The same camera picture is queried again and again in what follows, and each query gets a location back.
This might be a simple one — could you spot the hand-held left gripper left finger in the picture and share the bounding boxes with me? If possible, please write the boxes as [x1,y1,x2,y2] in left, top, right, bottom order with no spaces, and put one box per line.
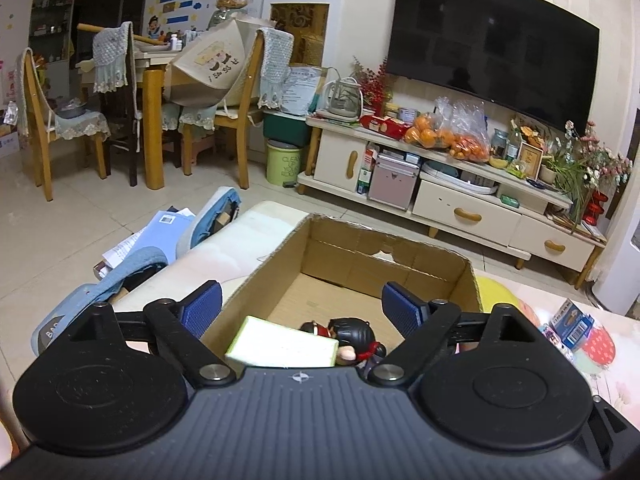
[70,281,238,389]

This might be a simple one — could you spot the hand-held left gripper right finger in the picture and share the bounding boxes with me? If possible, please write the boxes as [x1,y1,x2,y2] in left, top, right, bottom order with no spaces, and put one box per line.
[369,282,540,387]

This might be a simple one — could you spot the black-haired doll figure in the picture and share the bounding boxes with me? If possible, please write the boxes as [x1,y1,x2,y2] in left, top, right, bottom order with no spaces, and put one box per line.
[299,317,389,369]

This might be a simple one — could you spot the cardboard box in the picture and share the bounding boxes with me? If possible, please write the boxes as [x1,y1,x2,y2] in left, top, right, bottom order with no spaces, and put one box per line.
[200,212,484,362]

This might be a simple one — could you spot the white and green box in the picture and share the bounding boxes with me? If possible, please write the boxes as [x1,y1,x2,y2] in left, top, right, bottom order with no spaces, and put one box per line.
[224,315,340,372]

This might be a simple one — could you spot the stack of papers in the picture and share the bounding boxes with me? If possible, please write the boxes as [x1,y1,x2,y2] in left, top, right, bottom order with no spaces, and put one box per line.
[102,204,197,274]

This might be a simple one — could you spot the cream tv cabinet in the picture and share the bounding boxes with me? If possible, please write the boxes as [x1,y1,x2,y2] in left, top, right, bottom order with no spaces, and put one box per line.
[296,112,609,291]

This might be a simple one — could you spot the pink case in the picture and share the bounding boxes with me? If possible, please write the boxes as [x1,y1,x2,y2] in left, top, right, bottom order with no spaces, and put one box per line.
[368,152,422,211]

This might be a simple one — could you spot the white round tray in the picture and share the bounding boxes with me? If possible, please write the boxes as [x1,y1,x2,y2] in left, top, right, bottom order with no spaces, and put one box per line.
[419,162,501,196]

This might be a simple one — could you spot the pale green trash can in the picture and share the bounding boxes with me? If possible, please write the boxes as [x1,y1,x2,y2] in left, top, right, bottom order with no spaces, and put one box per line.
[264,139,304,186]

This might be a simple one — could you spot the blue barcode packet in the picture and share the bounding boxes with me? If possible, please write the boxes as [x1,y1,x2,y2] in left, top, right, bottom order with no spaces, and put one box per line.
[548,298,596,351]

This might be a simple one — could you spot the red snack box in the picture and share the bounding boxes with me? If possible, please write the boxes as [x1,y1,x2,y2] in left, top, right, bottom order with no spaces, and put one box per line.
[358,114,409,141]

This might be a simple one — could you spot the dark green bin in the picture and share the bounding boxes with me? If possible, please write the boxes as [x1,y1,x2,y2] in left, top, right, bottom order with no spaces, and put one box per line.
[262,109,311,147]

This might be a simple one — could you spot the dark wooden chair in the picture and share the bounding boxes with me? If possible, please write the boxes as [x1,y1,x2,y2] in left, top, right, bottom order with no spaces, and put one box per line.
[77,22,169,187]

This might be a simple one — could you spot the wooden chair with lace cover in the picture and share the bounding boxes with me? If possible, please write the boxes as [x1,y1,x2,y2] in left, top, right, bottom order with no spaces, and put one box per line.
[19,47,110,202]
[179,27,296,192]

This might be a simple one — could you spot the wooden dining table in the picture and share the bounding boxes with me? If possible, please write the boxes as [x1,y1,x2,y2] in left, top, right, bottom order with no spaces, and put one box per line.
[79,35,267,192]

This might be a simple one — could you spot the green potted plant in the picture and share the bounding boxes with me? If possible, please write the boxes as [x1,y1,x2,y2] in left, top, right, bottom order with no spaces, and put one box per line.
[539,152,594,222]

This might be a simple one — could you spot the glass kettle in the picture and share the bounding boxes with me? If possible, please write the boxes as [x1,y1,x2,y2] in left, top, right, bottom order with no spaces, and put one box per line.
[322,77,364,121]

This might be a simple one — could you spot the red lantern ornament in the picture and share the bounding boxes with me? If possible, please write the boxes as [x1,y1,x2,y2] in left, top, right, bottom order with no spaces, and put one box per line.
[582,189,609,226]

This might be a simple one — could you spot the white tower air conditioner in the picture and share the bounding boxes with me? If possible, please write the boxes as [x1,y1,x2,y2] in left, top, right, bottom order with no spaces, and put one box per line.
[590,207,640,317]

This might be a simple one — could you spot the red berry branches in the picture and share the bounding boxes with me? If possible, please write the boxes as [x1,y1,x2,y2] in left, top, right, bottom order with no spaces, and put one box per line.
[352,57,391,111]

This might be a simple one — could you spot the metal basin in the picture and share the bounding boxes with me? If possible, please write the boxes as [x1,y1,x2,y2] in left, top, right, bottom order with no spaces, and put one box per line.
[54,99,91,120]

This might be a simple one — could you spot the beige printed tote bag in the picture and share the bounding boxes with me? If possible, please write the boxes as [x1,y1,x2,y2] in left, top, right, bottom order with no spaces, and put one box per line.
[164,17,276,109]

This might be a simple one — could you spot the white printed sack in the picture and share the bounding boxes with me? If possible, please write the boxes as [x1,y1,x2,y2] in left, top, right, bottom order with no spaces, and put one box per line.
[279,65,326,116]

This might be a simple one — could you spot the pink white artificial flowers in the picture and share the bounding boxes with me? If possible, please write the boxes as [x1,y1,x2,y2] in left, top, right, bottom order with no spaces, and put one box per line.
[564,119,634,192]

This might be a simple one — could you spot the black television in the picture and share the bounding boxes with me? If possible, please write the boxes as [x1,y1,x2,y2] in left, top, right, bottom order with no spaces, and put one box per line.
[387,0,601,134]

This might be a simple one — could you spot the wooden photo frame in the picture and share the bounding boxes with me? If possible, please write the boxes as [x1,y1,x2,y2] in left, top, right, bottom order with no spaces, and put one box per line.
[516,140,545,181]

